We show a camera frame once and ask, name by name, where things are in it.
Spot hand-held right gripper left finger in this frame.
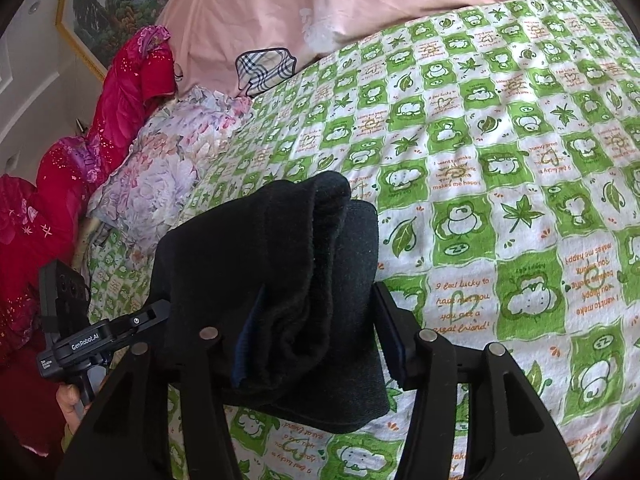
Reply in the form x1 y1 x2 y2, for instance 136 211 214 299
55 300 263 480

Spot floral pillow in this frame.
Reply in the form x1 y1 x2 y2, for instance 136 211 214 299
87 85 253 256

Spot dark red cloth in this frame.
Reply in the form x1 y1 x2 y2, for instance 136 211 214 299
0 355 68 458

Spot green checked bed sheet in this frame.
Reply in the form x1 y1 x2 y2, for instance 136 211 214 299
82 0 640 480

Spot gold framed landscape painting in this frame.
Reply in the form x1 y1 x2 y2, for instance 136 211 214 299
55 0 206 81

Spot pink quilt with plaid hearts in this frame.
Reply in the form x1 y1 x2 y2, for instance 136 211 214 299
155 0 608 98

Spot red sequined quilt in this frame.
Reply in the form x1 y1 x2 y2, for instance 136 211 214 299
0 25 176 356

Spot black pants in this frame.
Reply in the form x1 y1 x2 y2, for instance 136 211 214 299
149 170 392 435

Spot person's left hand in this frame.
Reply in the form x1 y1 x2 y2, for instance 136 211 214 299
56 384 92 435

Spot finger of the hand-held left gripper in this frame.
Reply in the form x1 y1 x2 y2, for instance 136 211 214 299
106 299 172 345

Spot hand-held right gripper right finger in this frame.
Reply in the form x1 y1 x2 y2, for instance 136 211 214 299
372 281 581 480

